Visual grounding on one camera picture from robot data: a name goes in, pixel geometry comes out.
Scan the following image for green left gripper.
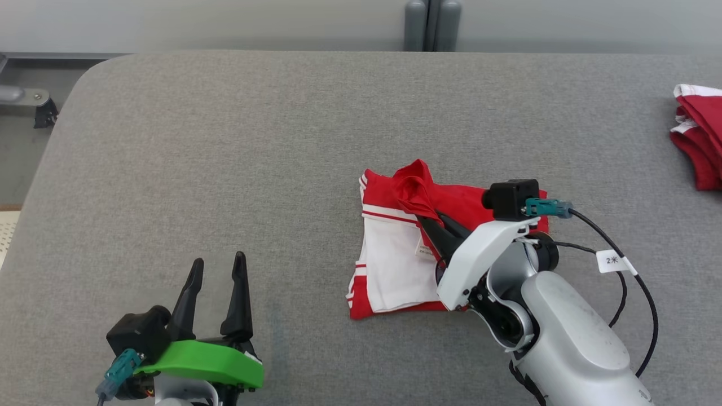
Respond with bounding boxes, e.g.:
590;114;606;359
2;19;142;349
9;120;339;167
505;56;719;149
135;251;265;390

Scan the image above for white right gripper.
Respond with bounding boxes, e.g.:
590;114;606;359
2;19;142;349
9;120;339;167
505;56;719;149
417;212;540;312

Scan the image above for red jersey with white sleeves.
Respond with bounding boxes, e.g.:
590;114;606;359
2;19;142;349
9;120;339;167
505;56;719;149
346;158;549;321

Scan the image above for red Bulls 23 shorts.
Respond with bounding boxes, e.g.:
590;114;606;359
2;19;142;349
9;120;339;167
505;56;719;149
670;83;722;191

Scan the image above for white perforated floor panel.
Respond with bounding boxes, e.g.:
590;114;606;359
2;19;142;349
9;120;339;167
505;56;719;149
0;211;23;269

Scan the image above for black caster foot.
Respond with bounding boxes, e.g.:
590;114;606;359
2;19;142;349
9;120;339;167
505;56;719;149
33;98;59;129

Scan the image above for dark grey baseboard strip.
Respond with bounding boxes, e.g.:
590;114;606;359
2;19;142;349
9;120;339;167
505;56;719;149
0;51;134;62

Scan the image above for right camera cable teal plug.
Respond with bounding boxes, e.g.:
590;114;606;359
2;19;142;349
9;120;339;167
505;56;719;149
524;197;660;379

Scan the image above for camera cable teal plug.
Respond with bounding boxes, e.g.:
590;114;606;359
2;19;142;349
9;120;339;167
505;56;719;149
524;197;660;379
95;348;145;406

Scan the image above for left camera cable teal plug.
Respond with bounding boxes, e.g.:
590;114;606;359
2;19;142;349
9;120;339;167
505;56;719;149
95;348;145;406

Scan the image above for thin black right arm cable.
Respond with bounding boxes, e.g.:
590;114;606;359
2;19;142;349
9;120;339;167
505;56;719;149
549;241;628;328

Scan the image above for grey partition frame post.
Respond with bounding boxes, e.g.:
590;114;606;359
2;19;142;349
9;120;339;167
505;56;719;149
430;0;463;52
404;0;430;52

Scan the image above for grey metal bracket bar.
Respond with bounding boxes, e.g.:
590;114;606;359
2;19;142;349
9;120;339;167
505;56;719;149
0;84;51;108

